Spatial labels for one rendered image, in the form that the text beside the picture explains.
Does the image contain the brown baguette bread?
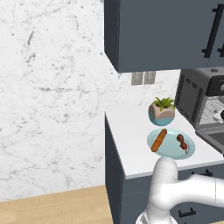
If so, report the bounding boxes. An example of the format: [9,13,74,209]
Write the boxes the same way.
[150,128,168,153]

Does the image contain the kebab skewer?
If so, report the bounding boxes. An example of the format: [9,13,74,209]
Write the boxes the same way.
[176,133,189,155]

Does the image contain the grey toaster oven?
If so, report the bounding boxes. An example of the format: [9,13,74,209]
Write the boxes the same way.
[174,66,224,130]

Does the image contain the toaster oven door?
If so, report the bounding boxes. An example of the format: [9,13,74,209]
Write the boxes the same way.
[194,126,224,156]

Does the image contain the potted green plant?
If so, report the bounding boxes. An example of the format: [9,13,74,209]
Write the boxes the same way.
[148,96,177,127]

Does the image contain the light blue plate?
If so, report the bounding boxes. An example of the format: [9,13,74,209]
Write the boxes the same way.
[146,128,196,161]

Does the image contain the dark grey base cabinet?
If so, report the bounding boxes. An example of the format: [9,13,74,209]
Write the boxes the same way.
[104,114,224,224]

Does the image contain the grey wall socket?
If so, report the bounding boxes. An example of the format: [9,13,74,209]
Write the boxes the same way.
[130,71,144,86]
[143,70,157,85]

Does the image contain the black drawer handle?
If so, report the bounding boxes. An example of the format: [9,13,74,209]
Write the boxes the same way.
[178,207,197,218]
[191,168,214,178]

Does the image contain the black cupboard handle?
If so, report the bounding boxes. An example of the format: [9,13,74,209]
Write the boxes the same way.
[201,3,224,59]
[217,43,224,58]

